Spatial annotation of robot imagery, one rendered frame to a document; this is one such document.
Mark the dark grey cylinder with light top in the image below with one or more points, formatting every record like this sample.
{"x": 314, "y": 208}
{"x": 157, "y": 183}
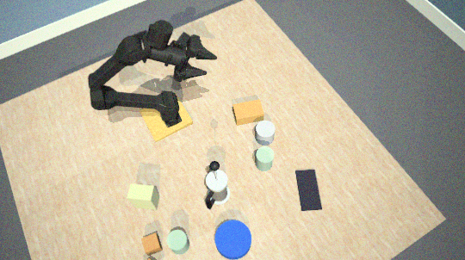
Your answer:
{"x": 265, "y": 132}

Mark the blue flat disc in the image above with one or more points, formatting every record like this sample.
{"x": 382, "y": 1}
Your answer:
{"x": 233, "y": 239}

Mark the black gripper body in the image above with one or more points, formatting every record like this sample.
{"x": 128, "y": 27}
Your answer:
{"x": 179, "y": 57}

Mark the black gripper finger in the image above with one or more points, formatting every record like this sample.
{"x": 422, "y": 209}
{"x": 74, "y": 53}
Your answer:
{"x": 204, "y": 53}
{"x": 192, "y": 71}

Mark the dark grey flat rectangle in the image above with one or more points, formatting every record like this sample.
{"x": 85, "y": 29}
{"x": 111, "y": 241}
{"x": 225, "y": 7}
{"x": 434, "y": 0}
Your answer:
{"x": 308, "y": 190}

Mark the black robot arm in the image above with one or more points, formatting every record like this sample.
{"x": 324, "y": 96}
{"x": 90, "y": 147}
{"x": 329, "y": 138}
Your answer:
{"x": 130, "y": 52}

